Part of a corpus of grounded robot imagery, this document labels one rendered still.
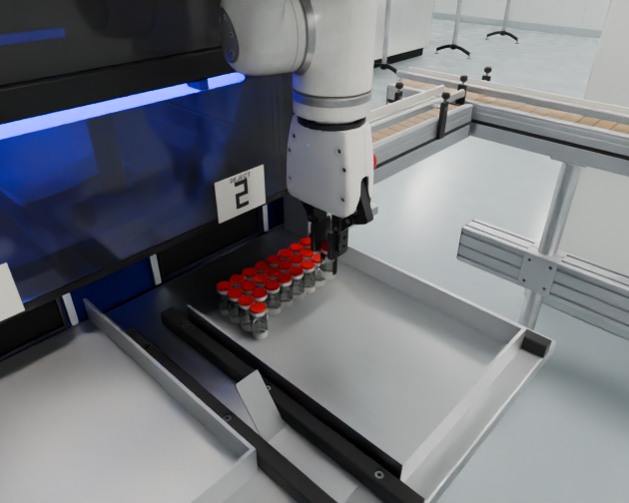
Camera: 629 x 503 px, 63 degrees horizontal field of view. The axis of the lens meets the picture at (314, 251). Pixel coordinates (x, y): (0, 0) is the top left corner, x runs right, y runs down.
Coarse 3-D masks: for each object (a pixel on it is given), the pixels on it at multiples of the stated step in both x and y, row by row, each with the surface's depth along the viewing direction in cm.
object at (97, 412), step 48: (96, 336) 66; (0, 384) 59; (48, 384) 59; (96, 384) 59; (144, 384) 59; (0, 432) 54; (48, 432) 54; (96, 432) 54; (144, 432) 54; (192, 432) 54; (0, 480) 49; (48, 480) 49; (96, 480) 49; (144, 480) 49; (192, 480) 49; (240, 480) 48
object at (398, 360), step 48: (336, 288) 75; (384, 288) 75; (432, 288) 70; (240, 336) 66; (288, 336) 66; (336, 336) 66; (384, 336) 66; (432, 336) 66; (480, 336) 66; (288, 384) 56; (336, 384) 59; (384, 384) 59; (432, 384) 59; (480, 384) 57; (384, 432) 54; (432, 432) 50
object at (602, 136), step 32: (480, 96) 144; (512, 96) 132; (544, 96) 132; (480, 128) 139; (512, 128) 132; (544, 128) 127; (576, 128) 122; (608, 128) 121; (576, 160) 125; (608, 160) 120
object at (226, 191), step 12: (228, 180) 68; (240, 180) 69; (252, 180) 71; (264, 180) 73; (216, 192) 67; (228, 192) 69; (240, 192) 70; (252, 192) 72; (264, 192) 74; (228, 204) 69; (252, 204) 73; (228, 216) 70
